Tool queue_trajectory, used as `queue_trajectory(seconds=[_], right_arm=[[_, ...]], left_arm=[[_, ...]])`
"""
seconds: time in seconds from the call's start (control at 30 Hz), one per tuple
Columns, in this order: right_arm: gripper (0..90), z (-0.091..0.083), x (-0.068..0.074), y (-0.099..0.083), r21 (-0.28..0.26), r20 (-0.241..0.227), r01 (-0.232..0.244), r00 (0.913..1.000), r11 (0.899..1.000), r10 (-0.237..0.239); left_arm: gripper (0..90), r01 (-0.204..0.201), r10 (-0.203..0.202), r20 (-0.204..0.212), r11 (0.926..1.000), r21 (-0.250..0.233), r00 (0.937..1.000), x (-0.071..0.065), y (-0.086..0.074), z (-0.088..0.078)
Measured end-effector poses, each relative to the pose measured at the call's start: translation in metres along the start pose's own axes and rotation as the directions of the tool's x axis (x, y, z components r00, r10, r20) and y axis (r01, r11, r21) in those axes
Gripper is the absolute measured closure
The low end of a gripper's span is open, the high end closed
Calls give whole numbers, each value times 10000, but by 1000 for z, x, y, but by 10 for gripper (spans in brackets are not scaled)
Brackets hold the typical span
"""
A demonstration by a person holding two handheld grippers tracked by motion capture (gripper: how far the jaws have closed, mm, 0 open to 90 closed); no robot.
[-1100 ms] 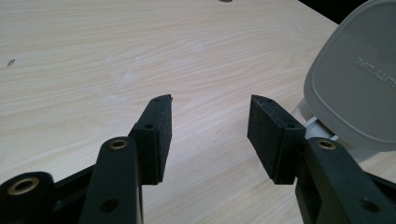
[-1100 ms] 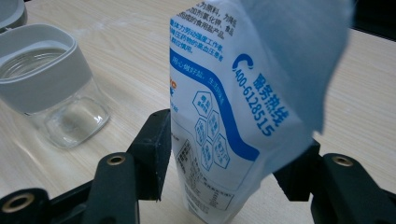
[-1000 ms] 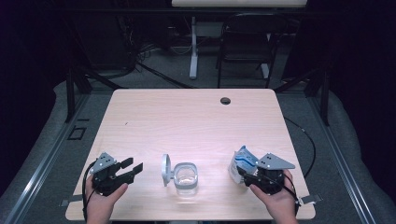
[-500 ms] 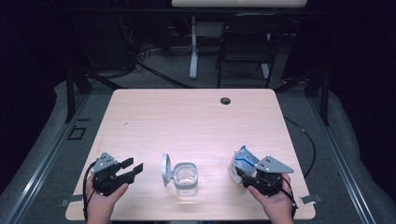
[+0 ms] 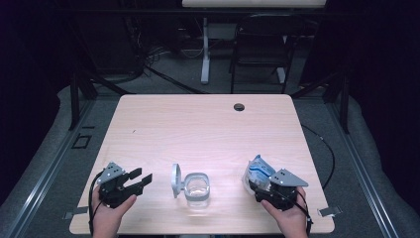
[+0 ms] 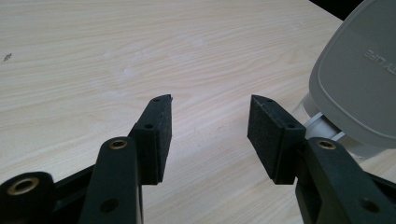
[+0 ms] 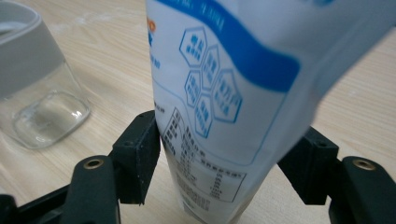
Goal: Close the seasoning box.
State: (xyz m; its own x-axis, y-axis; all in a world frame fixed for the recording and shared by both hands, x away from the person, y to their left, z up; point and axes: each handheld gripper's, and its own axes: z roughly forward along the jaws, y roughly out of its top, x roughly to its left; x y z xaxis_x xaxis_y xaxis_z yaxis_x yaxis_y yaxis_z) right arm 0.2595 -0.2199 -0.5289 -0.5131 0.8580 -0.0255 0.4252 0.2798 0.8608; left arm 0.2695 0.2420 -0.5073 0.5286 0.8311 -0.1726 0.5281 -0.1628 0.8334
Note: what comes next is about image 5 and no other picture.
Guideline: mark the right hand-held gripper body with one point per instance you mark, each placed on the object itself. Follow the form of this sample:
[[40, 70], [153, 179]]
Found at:
[[280, 195]]

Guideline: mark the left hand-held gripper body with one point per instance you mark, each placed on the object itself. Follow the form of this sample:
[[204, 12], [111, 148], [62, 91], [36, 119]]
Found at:
[[114, 195]]

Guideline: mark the white and blue pouch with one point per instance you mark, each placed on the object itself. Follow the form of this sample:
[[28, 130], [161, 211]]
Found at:
[[259, 168]]

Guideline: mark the clear jug with white lid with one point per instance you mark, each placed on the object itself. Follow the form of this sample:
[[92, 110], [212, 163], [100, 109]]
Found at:
[[197, 190]]

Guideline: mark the person's left hand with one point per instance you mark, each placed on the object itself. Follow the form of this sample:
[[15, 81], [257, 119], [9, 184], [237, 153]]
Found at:
[[105, 221]]

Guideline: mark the person's right hand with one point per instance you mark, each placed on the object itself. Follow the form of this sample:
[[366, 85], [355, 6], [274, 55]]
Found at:
[[294, 221]]

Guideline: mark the grey tape strip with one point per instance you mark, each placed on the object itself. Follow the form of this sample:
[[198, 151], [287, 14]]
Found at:
[[330, 211], [71, 214]]

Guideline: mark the white standing desk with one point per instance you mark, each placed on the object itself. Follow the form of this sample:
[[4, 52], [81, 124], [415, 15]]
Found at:
[[205, 49]]

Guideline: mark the black folding chair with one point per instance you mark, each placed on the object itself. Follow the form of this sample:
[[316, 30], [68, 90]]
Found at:
[[264, 39]]

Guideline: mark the silver floor rail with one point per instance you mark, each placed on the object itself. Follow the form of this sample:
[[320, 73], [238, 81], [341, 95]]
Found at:
[[49, 172], [363, 172]]

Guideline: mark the black metal frame post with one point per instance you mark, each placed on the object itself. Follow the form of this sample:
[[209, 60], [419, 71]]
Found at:
[[344, 105], [74, 99]]

